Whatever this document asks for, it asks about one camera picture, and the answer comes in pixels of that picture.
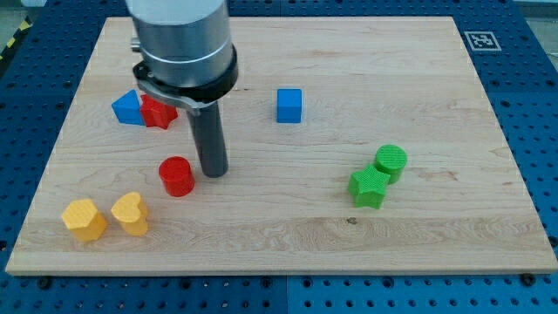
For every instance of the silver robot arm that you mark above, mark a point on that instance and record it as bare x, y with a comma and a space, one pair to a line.
158, 22

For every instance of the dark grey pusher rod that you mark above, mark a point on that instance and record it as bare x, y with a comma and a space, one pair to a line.
205, 124

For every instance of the blue triangle block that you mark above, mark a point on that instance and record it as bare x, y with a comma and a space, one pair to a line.
127, 109

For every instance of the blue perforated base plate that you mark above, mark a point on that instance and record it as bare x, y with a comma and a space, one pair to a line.
40, 82

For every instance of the yellow hexagon block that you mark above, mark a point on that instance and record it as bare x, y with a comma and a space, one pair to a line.
84, 220

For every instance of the yellow heart block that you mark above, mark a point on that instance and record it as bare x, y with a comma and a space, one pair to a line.
131, 213

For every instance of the red cylinder block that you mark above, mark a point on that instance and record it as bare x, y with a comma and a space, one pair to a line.
176, 175

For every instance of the white fiducial marker tag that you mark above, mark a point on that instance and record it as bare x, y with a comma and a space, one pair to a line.
482, 41

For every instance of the wooden board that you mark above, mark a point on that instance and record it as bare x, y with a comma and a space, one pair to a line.
460, 206

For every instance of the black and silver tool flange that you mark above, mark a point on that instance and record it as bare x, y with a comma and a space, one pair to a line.
187, 76

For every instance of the blue cube block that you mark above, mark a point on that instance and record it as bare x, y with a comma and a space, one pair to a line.
289, 105

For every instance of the green cylinder block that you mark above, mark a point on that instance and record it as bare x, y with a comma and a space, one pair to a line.
391, 159

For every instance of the green star block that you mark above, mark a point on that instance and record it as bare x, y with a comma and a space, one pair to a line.
368, 187

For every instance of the red star block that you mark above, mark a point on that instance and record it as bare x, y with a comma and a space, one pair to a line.
155, 113

